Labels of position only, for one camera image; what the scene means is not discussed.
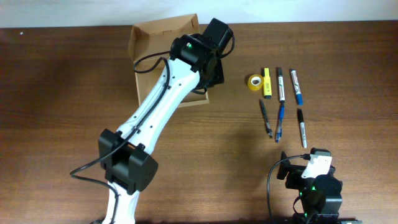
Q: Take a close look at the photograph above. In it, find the yellow highlighter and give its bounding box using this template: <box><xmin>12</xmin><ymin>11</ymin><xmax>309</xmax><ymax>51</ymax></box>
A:
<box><xmin>263</xmin><ymin>68</ymin><xmax>272</xmax><ymax>99</ymax></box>

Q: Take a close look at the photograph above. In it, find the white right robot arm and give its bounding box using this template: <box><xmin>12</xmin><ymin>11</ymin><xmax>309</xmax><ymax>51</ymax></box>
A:
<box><xmin>277</xmin><ymin>148</ymin><xmax>343</xmax><ymax>223</ymax></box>

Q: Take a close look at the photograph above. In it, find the blue ballpoint pen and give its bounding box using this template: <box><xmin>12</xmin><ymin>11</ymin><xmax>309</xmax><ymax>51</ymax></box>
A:
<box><xmin>275</xmin><ymin>103</ymin><xmax>285</xmax><ymax>143</ymax></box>

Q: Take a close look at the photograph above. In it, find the blue capped whiteboard marker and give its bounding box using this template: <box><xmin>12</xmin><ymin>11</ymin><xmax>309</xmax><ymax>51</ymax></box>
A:
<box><xmin>290</xmin><ymin>70</ymin><xmax>303</xmax><ymax>105</ymax></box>

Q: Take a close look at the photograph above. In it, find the black right camera cable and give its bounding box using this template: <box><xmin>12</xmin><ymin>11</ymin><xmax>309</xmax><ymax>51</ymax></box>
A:
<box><xmin>266</xmin><ymin>154</ymin><xmax>311</xmax><ymax>224</ymax></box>

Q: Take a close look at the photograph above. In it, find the black capped whiteboard marker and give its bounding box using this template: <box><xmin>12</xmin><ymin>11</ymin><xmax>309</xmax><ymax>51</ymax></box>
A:
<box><xmin>276</xmin><ymin>67</ymin><xmax>285</xmax><ymax>103</ymax></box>

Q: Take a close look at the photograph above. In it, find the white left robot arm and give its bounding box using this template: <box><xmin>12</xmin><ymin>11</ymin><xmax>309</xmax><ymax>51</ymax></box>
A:
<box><xmin>70</xmin><ymin>18</ymin><xmax>235</xmax><ymax>223</ymax></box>

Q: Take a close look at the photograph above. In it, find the black permanent marker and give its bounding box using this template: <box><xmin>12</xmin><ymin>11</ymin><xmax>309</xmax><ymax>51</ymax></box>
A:
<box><xmin>297</xmin><ymin>109</ymin><xmax>307</xmax><ymax>148</ymax></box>

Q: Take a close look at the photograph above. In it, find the black ballpoint pen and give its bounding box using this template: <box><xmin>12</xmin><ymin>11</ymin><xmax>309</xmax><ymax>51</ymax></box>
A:
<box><xmin>259</xmin><ymin>99</ymin><xmax>273</xmax><ymax>138</ymax></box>

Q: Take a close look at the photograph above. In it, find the brown cardboard box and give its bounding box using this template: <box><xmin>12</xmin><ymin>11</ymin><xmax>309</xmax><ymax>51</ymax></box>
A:
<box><xmin>128</xmin><ymin>14</ymin><xmax>200</xmax><ymax>104</ymax></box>

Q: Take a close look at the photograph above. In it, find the yellow tape roll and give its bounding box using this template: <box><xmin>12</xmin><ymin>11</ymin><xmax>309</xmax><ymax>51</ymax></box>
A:
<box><xmin>247</xmin><ymin>74</ymin><xmax>264</xmax><ymax>91</ymax></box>

